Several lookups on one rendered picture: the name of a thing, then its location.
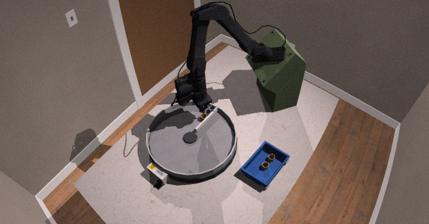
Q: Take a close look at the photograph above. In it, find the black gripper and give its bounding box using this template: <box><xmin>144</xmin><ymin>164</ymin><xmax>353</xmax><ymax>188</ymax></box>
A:
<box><xmin>192</xmin><ymin>88</ymin><xmax>212</xmax><ymax>112</ymax></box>

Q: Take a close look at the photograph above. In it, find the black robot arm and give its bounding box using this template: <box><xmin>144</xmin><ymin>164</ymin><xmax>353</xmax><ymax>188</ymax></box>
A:
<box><xmin>175</xmin><ymin>2</ymin><xmax>286</xmax><ymax>107</ymax></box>

